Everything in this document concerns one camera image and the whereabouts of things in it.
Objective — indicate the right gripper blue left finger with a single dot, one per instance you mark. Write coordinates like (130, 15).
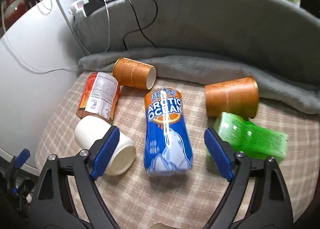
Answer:
(52, 203)

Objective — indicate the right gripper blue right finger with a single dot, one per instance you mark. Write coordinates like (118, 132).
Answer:
(270, 205)

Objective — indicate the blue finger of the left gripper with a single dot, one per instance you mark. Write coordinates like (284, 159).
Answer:
(22, 158)

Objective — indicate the blue Arctic Ocean cup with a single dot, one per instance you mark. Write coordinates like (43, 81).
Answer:
(167, 148)

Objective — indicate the white plastic cup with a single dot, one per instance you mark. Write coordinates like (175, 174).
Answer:
(111, 152)

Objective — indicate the green plastic cup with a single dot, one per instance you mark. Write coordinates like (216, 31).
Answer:
(255, 141)

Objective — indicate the red orange labelled cup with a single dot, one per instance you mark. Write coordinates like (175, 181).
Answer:
(99, 97)

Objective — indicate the orange paper cup right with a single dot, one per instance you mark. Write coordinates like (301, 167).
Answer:
(237, 96)

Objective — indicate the orange paper cup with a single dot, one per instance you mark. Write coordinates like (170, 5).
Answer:
(237, 96)
(134, 74)

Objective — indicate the orange paper cup left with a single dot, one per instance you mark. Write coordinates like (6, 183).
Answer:
(134, 74)

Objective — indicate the plaid beige seat cover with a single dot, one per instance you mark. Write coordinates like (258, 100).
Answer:
(137, 200)

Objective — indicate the grey rolled blanket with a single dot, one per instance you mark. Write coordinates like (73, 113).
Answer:
(208, 68)

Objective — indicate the white power strip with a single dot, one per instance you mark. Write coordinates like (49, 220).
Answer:
(77, 7)

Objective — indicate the black power adapter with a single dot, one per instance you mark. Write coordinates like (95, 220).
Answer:
(92, 6)

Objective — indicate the grey sofa backrest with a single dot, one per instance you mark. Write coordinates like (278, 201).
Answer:
(272, 35)

